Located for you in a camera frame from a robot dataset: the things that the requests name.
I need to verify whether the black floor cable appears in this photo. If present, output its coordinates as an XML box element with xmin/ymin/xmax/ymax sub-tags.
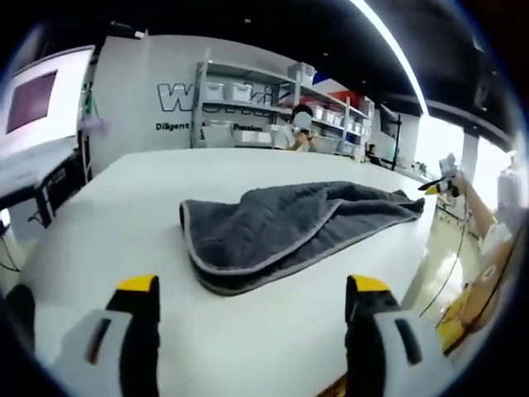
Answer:
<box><xmin>0</xmin><ymin>222</ymin><xmax>21</xmax><ymax>274</ymax></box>

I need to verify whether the white worn device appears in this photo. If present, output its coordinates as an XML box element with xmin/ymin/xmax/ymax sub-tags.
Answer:
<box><xmin>498</xmin><ymin>159</ymin><xmax>517</xmax><ymax>199</ymax></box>

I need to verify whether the long ceiling light strip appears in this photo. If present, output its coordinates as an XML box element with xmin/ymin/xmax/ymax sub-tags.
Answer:
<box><xmin>350</xmin><ymin>0</ymin><xmax>431</xmax><ymax>117</ymax></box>

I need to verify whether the white shirt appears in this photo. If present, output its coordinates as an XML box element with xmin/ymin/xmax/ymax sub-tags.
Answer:
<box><xmin>481</xmin><ymin>221</ymin><xmax>516</xmax><ymax>257</ymax></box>

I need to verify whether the grey towel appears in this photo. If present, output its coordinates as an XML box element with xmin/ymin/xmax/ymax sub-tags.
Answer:
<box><xmin>178</xmin><ymin>180</ymin><xmax>427</xmax><ymax>297</ymax></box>

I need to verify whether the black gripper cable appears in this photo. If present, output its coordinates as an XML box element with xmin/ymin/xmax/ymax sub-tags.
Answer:
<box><xmin>419</xmin><ymin>202</ymin><xmax>472</xmax><ymax>319</ymax></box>

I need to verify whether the dark rounded object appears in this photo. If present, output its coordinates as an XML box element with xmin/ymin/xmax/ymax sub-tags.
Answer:
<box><xmin>3</xmin><ymin>285</ymin><xmax>37</xmax><ymax>352</ymax></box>

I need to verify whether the white table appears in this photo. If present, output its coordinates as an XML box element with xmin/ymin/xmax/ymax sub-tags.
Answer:
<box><xmin>24</xmin><ymin>148</ymin><xmax>439</xmax><ymax>397</ymax></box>

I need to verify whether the green hanging strap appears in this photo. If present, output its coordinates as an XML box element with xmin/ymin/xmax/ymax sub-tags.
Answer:
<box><xmin>83</xmin><ymin>84</ymin><xmax>101</xmax><ymax>122</ymax></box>

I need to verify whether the metal shelf rack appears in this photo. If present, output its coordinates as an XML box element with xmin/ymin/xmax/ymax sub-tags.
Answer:
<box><xmin>192</xmin><ymin>49</ymin><xmax>373</xmax><ymax>156</ymax></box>

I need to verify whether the row of white storage bins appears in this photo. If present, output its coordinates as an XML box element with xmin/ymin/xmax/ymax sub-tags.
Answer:
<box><xmin>202</xmin><ymin>61</ymin><xmax>371</xmax><ymax>150</ymax></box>

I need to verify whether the red blue wall banner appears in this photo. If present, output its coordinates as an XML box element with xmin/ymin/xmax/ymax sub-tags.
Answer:
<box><xmin>307</xmin><ymin>74</ymin><xmax>367</xmax><ymax>107</ymax></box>

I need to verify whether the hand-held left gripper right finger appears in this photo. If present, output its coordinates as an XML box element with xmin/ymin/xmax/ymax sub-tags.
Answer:
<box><xmin>345</xmin><ymin>274</ymin><xmax>450</xmax><ymax>397</ymax></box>

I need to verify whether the black frame side desk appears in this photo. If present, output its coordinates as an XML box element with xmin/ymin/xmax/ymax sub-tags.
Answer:
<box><xmin>0</xmin><ymin>146</ymin><xmax>90</xmax><ymax>228</ymax></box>

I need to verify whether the thin metal stand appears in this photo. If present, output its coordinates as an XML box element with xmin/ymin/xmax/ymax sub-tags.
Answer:
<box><xmin>80</xmin><ymin>132</ymin><xmax>94</xmax><ymax>184</ymax></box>

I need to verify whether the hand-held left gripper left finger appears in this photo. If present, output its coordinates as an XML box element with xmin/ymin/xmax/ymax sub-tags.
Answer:
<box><xmin>61</xmin><ymin>273</ymin><xmax>161</xmax><ymax>397</ymax></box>

